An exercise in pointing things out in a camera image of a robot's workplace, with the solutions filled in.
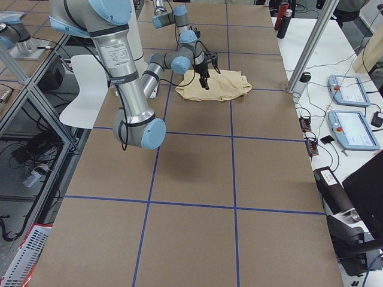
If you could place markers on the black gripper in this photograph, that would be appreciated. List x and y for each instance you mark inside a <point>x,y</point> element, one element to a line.
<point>200,65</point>

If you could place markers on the cream long-sleeve graphic shirt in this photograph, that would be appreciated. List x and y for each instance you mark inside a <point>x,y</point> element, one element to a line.
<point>226,85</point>

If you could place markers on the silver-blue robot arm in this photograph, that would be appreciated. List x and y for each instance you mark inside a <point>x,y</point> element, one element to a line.
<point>107,24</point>
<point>176,16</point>

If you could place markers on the black water bottle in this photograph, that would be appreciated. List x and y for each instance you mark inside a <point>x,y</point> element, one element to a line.
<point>285,21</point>

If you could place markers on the red water bottle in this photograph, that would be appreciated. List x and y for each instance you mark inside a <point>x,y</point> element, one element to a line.
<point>282,8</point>

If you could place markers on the white moulded chair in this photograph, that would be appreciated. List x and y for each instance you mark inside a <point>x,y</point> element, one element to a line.
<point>83,111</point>

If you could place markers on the far teach pendant tablet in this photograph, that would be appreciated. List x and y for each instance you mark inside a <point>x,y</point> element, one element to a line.
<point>348,90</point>

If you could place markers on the teach pendant tablet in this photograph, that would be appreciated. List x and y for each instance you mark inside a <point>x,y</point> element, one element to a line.
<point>352,131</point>
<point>348,90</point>

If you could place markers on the near teach pendant tablet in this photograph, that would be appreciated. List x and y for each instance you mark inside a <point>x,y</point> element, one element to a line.
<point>352,131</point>

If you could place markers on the black labelled box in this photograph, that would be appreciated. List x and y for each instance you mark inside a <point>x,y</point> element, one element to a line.
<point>331,190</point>

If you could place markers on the black monitor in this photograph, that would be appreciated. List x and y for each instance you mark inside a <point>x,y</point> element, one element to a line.
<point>364,189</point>

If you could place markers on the white perforated basket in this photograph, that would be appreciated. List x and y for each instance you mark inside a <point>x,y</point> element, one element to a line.
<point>22,267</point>

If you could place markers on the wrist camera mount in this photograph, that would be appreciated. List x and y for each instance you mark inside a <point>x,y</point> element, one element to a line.
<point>212,57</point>

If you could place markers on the aluminium frame post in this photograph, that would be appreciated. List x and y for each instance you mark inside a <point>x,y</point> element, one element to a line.
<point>314,37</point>

